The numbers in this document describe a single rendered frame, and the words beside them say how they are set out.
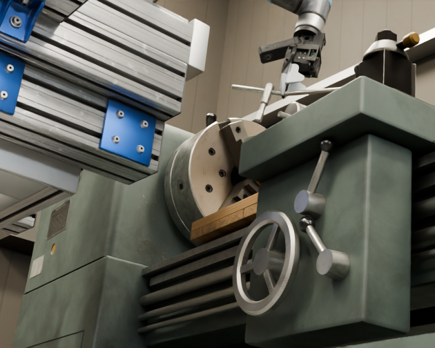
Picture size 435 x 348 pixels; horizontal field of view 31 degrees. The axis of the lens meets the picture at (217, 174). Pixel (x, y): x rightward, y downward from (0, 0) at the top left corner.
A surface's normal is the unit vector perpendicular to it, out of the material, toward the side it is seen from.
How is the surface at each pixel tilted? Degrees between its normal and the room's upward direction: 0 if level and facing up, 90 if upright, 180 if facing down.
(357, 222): 90
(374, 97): 90
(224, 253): 90
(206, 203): 90
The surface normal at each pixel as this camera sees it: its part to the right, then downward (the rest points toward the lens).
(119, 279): 0.52, -0.28
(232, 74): -0.79, -0.31
